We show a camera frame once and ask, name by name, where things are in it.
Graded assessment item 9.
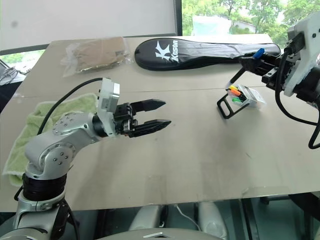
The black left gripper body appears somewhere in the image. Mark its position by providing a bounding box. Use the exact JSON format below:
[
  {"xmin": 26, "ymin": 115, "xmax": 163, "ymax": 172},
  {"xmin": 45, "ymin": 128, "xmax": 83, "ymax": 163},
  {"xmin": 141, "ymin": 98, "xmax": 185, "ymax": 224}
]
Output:
[{"xmin": 113, "ymin": 102, "xmax": 140, "ymax": 139}]

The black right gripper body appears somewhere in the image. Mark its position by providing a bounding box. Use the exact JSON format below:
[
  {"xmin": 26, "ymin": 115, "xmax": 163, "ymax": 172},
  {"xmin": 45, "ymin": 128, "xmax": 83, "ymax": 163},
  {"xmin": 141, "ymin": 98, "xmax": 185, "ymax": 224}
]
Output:
[{"xmin": 261, "ymin": 55, "xmax": 294, "ymax": 89}]

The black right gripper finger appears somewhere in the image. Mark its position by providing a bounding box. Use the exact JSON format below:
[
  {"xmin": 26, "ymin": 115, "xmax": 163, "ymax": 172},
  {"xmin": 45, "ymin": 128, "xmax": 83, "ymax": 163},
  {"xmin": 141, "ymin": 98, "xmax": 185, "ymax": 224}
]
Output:
[
  {"xmin": 241, "ymin": 63, "xmax": 276, "ymax": 76},
  {"xmin": 238, "ymin": 54, "xmax": 279, "ymax": 68}
]

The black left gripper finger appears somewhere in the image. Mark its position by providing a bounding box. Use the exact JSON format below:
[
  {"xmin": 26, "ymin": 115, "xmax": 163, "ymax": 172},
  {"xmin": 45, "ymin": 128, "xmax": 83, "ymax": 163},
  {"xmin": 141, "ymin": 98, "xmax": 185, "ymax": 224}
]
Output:
[
  {"xmin": 130, "ymin": 98, "xmax": 167, "ymax": 114},
  {"xmin": 129, "ymin": 119, "xmax": 173, "ymax": 139}
]

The black pen with blue cap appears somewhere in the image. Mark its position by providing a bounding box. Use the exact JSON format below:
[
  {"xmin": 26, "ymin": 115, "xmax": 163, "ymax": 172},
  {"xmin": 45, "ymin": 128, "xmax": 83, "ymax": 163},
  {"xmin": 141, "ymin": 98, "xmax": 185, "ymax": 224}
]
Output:
[{"xmin": 228, "ymin": 48, "xmax": 265, "ymax": 87}]

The orange marker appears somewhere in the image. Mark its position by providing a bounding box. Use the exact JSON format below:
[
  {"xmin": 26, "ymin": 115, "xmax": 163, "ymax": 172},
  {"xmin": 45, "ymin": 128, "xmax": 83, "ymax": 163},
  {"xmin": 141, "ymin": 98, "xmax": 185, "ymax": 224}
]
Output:
[{"xmin": 229, "ymin": 85, "xmax": 242, "ymax": 97}]

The black Kason racket cover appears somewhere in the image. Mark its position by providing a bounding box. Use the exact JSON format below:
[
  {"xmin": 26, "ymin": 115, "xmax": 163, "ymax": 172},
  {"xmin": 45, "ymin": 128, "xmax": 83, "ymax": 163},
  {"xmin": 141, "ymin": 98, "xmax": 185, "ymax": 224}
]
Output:
[{"xmin": 134, "ymin": 36, "xmax": 282, "ymax": 72}]

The plastic bag with brown cardboard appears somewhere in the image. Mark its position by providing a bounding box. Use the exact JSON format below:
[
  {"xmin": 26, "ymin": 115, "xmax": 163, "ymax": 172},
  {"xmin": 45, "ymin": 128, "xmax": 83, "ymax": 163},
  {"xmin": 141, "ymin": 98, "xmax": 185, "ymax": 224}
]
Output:
[{"xmin": 60, "ymin": 36, "xmax": 134, "ymax": 77}]

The white rounded shape under table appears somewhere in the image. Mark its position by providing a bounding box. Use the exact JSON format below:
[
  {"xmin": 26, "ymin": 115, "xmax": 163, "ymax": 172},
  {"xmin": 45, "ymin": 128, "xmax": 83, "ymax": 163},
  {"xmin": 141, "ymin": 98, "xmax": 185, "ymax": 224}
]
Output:
[
  {"xmin": 128, "ymin": 204, "xmax": 166, "ymax": 232},
  {"xmin": 197, "ymin": 200, "xmax": 229, "ymax": 240}
]

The light green towel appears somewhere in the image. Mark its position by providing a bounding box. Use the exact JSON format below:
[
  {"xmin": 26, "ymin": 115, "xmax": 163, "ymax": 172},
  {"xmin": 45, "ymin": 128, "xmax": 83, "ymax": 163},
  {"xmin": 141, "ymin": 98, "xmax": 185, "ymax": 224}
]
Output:
[{"xmin": 1, "ymin": 92, "xmax": 100, "ymax": 187}]

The grey rounded robot body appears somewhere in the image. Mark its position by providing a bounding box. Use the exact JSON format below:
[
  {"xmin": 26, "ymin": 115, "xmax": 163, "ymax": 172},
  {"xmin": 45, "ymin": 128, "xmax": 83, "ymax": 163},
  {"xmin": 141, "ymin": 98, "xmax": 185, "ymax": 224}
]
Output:
[{"xmin": 94, "ymin": 226, "xmax": 226, "ymax": 240}]

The black chair base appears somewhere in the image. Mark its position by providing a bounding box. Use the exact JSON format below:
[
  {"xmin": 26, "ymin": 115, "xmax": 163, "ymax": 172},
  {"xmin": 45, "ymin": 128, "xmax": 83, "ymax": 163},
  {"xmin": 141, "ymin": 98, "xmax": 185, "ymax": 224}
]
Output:
[{"xmin": 259, "ymin": 191, "xmax": 320, "ymax": 209}]

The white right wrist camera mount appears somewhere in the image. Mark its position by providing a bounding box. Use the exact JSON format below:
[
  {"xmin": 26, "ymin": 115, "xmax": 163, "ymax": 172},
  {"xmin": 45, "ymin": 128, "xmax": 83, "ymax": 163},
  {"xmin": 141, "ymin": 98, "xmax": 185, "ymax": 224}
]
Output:
[{"xmin": 283, "ymin": 14, "xmax": 320, "ymax": 97}]

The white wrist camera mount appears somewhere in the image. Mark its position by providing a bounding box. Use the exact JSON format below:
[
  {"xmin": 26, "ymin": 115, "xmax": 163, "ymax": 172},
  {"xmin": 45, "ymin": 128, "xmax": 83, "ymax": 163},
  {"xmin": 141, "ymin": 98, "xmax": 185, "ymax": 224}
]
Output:
[
  {"xmin": 283, "ymin": 14, "xmax": 320, "ymax": 97},
  {"xmin": 95, "ymin": 77, "xmax": 121, "ymax": 139}
]

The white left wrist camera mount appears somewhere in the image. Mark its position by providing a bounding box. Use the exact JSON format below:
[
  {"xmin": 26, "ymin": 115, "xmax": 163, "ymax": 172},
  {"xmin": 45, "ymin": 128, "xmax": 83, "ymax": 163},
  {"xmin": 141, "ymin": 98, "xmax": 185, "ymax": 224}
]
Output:
[{"xmin": 95, "ymin": 77, "xmax": 121, "ymax": 139}]

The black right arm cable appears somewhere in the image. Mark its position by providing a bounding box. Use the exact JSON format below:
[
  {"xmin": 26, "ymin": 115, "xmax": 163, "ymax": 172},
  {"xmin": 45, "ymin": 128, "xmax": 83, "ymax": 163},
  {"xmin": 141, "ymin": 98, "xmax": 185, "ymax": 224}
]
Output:
[{"xmin": 274, "ymin": 39, "xmax": 320, "ymax": 150}]

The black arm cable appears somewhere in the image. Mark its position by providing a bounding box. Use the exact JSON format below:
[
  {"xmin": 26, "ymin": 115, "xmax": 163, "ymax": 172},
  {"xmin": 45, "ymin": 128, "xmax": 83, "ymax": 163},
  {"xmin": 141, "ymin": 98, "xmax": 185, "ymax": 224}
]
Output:
[
  {"xmin": 274, "ymin": 39, "xmax": 320, "ymax": 150},
  {"xmin": 37, "ymin": 77, "xmax": 104, "ymax": 137}
]

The clear pen holder black frame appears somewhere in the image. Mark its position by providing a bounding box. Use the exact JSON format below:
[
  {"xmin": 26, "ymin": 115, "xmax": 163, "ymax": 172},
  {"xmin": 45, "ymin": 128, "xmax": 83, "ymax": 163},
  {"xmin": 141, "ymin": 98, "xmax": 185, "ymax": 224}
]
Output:
[{"xmin": 216, "ymin": 84, "xmax": 267, "ymax": 120}]

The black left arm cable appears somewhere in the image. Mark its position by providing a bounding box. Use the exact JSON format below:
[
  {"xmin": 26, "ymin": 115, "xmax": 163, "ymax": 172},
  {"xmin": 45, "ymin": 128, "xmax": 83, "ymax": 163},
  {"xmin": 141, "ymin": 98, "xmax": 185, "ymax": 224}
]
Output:
[{"xmin": 37, "ymin": 77, "xmax": 104, "ymax": 137}]

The dark window frame post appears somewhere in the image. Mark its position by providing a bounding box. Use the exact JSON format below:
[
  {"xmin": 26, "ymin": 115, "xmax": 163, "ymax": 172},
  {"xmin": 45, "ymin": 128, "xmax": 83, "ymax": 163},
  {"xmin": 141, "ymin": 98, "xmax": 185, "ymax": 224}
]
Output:
[{"xmin": 173, "ymin": 0, "xmax": 184, "ymax": 37}]

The white cable under table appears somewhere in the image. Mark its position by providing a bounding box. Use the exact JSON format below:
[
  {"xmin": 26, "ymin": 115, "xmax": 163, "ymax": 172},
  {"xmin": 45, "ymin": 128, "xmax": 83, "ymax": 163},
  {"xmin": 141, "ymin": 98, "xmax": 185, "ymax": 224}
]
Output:
[{"xmin": 172, "ymin": 203, "xmax": 202, "ymax": 231}]

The clutter of papers and wires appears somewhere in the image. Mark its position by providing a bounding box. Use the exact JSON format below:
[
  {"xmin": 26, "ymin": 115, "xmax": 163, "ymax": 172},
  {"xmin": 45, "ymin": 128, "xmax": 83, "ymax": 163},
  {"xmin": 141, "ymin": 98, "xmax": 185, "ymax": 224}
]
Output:
[{"xmin": 0, "ymin": 59, "xmax": 32, "ymax": 86}]

